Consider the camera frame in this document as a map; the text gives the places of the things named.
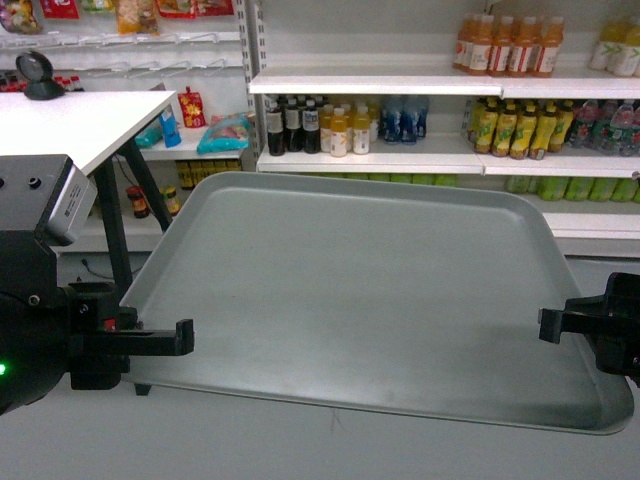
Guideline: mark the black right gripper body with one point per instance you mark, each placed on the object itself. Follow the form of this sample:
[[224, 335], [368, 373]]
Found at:
[[610, 322]]

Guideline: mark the black barcode scanner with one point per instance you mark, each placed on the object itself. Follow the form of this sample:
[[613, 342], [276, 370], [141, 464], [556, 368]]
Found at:
[[38, 72]]

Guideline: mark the white metal shelf unit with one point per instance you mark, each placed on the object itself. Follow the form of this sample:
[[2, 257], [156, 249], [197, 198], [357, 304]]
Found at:
[[358, 50]]

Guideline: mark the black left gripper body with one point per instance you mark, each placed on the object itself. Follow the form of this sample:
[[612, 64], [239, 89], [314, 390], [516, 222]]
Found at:
[[40, 344]]

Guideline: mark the red snack bag hanging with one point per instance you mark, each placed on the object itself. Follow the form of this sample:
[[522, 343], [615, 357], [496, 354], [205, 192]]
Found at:
[[60, 9]]

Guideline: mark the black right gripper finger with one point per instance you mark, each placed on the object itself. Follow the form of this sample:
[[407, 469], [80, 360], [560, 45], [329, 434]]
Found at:
[[550, 325]]

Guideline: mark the teal snack bag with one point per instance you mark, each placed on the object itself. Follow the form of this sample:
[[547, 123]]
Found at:
[[226, 133]]

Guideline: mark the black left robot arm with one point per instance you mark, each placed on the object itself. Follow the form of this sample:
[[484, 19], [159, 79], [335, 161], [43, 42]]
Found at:
[[28, 262]]

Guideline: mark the white checkout table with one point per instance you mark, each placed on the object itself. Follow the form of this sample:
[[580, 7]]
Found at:
[[92, 127]]

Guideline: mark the grey-green rectangular serving tray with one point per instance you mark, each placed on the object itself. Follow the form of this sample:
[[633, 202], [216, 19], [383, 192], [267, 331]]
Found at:
[[383, 297]]

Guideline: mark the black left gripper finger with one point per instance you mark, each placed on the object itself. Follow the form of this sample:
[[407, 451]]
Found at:
[[142, 389], [176, 342]]

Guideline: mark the yellow snack bag hanging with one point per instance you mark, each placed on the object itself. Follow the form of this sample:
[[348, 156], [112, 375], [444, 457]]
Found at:
[[136, 17]]

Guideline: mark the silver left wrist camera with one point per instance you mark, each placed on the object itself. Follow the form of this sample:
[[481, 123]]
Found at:
[[71, 208]]

